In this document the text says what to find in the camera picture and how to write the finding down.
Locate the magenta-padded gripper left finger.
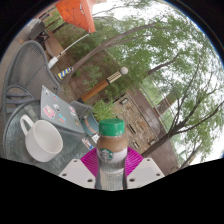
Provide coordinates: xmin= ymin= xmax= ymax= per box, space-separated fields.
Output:
xmin=58 ymin=147 xmax=101 ymax=190

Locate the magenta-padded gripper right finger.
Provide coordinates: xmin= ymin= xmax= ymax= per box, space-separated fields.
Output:
xmin=125 ymin=146 xmax=166 ymax=190

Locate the green-capped coffee drink bottle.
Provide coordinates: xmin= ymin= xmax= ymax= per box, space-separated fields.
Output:
xmin=95 ymin=118 xmax=129 ymax=191

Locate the white sticker sheet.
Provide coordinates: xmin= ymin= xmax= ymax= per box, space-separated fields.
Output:
xmin=89 ymin=132 xmax=101 ymax=145

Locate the white ceramic mug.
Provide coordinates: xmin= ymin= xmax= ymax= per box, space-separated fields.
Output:
xmin=19 ymin=113 xmax=65 ymax=164

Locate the dark forked-trunk tree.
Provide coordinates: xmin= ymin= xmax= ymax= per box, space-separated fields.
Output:
xmin=141 ymin=59 xmax=224 ymax=158

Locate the stone outdoor fireplace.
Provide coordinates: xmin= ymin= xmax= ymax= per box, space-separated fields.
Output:
xmin=111 ymin=94 xmax=158 ymax=155

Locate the grey laptop with stickers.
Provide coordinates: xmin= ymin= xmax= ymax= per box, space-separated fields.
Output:
xmin=39 ymin=84 xmax=86 ymax=135

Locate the potted green plant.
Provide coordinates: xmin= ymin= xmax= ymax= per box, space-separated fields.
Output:
xmin=81 ymin=98 xmax=116 ymax=137

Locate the leaning thin-trunk tree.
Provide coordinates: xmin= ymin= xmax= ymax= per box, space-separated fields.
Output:
xmin=64 ymin=19 xmax=161 ymax=84

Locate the orange patio umbrella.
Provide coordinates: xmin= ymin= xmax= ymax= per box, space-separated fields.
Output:
xmin=47 ymin=0 xmax=97 ymax=70

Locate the wooden globe lamp post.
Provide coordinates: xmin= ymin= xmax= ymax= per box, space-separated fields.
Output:
xmin=76 ymin=66 xmax=130 ymax=104

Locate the blue yellow striped post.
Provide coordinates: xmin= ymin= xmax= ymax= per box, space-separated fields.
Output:
xmin=56 ymin=66 xmax=75 ymax=81

